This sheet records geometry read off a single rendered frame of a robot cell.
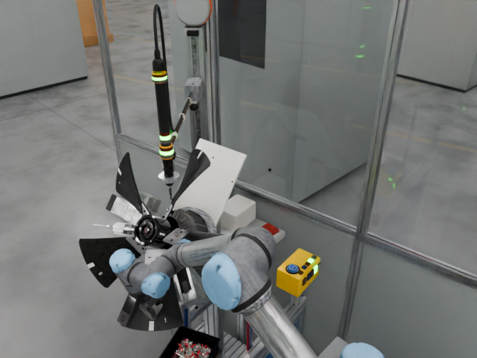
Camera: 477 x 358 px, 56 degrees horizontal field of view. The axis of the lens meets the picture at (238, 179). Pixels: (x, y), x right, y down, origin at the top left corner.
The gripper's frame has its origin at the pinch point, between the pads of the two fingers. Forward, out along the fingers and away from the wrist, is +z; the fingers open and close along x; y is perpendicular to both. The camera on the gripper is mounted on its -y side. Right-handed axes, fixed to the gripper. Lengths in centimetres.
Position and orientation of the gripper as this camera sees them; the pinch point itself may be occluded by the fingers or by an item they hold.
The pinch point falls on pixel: (151, 318)
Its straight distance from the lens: 169.8
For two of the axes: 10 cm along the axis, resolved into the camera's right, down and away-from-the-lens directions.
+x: -7.9, -3.2, 5.3
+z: 1.8, 7.0, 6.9
